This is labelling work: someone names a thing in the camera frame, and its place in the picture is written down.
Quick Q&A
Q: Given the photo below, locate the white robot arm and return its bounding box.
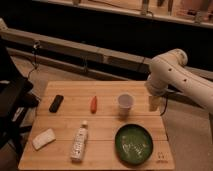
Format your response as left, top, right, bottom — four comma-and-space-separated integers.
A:
145, 49, 213, 114

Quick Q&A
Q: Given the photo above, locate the green plate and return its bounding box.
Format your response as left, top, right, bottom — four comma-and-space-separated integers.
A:
114, 124, 153, 165

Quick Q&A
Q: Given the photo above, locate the orange carrot toy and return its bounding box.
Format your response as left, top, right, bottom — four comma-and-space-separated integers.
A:
90, 96, 97, 113

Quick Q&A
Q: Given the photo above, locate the white plastic bottle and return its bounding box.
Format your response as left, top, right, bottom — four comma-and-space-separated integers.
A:
71, 120, 88, 162

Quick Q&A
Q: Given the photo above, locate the white sponge block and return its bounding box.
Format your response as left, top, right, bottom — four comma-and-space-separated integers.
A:
32, 129, 56, 150

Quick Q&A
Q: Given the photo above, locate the black chair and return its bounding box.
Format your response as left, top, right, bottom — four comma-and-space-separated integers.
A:
0, 37, 39, 158

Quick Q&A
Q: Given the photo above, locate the long grey rail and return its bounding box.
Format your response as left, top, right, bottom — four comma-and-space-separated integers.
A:
0, 27, 213, 88

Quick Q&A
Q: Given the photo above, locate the black hanging cable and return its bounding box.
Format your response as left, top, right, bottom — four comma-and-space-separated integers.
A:
27, 40, 42, 80

